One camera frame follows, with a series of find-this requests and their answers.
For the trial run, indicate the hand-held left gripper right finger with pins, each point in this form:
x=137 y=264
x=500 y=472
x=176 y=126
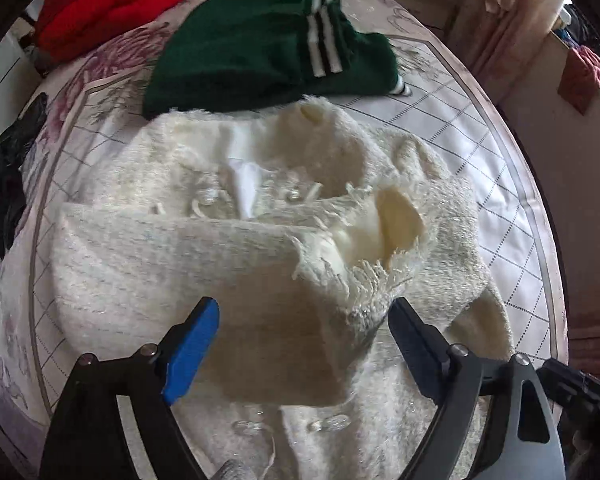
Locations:
x=412 y=347

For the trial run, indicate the pink curtain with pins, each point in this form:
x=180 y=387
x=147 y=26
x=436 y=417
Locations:
x=520 y=25

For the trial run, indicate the green sweater with white stripes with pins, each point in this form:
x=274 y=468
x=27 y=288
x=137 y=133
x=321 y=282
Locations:
x=230 y=60

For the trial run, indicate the cream tweed jacket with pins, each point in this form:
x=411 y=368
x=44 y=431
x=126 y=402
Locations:
x=130 y=260

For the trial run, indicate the red garment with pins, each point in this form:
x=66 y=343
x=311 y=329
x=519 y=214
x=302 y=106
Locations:
x=105 y=5

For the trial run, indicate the dark red cloth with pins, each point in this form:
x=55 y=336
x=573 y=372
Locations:
x=587 y=77

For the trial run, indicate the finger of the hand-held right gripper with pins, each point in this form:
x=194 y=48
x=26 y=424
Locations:
x=570 y=387

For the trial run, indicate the black garment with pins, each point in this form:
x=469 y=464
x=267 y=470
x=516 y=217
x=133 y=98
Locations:
x=10 y=180

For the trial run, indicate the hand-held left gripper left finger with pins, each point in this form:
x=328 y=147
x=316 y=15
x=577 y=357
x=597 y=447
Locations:
x=190 y=350

